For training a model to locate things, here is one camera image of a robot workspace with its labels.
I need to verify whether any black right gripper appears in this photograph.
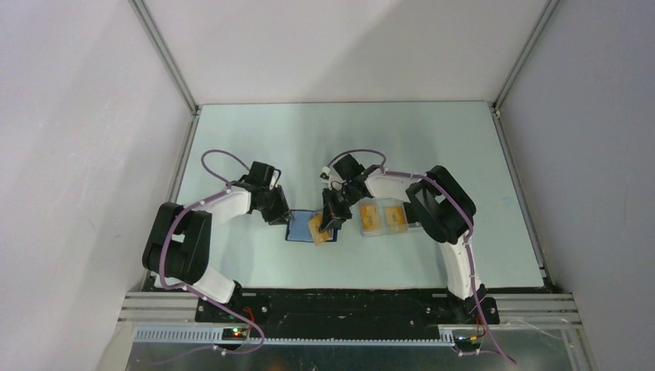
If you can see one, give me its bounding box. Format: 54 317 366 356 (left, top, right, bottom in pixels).
320 182 361 234

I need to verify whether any blue card holder wallet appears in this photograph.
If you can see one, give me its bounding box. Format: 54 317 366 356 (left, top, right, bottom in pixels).
284 209 338 246

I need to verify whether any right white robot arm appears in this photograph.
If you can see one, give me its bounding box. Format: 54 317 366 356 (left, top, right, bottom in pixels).
315 151 482 323

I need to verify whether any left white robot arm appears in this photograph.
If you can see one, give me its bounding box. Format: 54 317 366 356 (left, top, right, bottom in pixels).
141 162 291 322

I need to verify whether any orange card stack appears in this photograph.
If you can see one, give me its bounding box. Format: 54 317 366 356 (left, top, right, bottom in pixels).
360 203 382 236

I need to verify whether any clear plastic card tray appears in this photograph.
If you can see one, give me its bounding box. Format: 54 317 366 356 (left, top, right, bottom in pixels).
357 199 422 237

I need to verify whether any left controller board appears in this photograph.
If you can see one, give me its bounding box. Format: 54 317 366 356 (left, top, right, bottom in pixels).
221 327 250 342

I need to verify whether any controller board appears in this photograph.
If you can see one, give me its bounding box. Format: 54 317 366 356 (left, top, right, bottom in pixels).
221 327 250 342
454 335 484 344

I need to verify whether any right controller board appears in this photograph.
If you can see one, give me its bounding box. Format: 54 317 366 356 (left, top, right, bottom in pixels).
454 335 484 344

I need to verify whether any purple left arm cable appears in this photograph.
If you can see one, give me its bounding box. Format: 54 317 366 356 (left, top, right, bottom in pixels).
158 149 267 357

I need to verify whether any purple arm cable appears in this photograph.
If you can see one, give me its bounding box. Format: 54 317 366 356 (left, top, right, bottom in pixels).
158 149 267 357
325 148 518 366

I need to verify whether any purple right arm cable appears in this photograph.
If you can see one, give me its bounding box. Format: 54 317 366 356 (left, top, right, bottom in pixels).
325 148 518 366

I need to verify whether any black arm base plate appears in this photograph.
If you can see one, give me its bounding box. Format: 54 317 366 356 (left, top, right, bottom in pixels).
196 288 500 340

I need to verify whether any grey cable duct strip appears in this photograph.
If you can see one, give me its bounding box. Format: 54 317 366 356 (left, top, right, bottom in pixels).
134 326 455 347

